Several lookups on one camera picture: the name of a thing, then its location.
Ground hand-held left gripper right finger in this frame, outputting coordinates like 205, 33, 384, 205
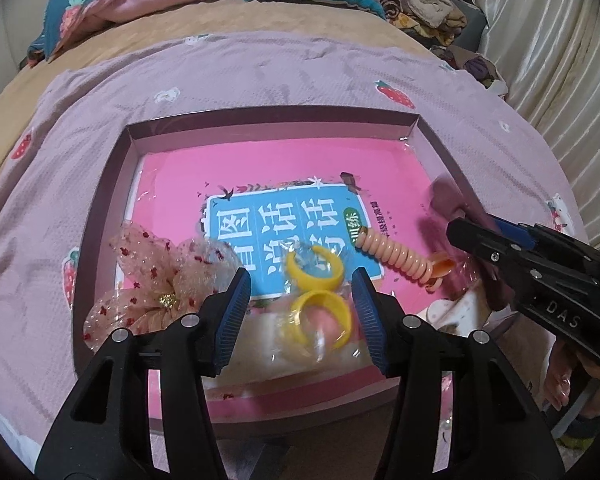
350, 266, 567, 480

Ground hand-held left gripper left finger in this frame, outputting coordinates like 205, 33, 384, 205
35, 267, 253, 480

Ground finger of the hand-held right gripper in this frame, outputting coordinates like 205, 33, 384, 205
446, 217, 536, 273
482, 214, 600, 264

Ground clear packet with white card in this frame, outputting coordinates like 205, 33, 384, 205
219, 304, 402, 390

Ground yellow rings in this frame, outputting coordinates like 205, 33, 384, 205
275, 241, 355, 362

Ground maroon hair clip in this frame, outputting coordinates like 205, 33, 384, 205
426, 174, 520, 312

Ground cream claw hair clip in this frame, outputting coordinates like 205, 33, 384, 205
424, 287, 493, 335

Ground peach spiral hair tie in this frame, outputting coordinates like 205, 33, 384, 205
355, 226, 454, 289

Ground sheer polka-dot bow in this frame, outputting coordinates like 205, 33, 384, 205
82, 222, 249, 350

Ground shallow brown cardboard box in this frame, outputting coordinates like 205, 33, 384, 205
71, 105, 527, 442

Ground person's right hand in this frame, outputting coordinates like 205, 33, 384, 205
544, 332, 600, 423

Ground pink book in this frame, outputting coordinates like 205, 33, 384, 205
125, 139, 447, 427

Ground white curtain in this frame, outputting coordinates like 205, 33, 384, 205
474, 0, 600, 253

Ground purple cloud print blanket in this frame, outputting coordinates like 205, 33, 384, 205
0, 31, 598, 480

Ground tan bedsheet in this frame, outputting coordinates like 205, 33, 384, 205
0, 0, 433, 203

